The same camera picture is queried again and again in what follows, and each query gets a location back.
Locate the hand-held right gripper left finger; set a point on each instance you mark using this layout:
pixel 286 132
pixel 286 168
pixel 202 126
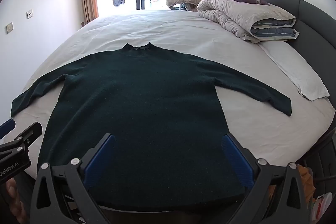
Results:
pixel 99 163

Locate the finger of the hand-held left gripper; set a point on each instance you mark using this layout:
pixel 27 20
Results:
pixel 29 133
pixel 6 128

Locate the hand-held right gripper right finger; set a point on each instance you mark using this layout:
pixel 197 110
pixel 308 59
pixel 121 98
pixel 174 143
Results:
pixel 236 163

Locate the dark green sweater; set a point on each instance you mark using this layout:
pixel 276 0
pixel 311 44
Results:
pixel 144 108

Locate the person's left hand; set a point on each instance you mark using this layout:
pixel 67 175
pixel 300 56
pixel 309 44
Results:
pixel 14 195

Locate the orange cloth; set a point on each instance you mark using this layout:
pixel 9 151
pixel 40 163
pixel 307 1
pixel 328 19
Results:
pixel 307 182

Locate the white plastic bag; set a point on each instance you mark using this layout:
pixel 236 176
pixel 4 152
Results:
pixel 321 204

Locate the white pillow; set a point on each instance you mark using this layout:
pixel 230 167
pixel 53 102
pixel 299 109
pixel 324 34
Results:
pixel 294 69

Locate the bed with white sheet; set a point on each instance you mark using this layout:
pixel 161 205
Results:
pixel 157 27

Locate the folded grey duvet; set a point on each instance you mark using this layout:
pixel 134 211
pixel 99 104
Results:
pixel 231 11

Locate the small dark hanging garment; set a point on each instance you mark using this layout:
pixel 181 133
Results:
pixel 118 1

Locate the white wall socket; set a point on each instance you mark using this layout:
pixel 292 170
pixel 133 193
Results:
pixel 9 27
pixel 29 13

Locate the dark grey upholstered bed frame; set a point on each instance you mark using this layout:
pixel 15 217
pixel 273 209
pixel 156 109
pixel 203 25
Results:
pixel 315 19

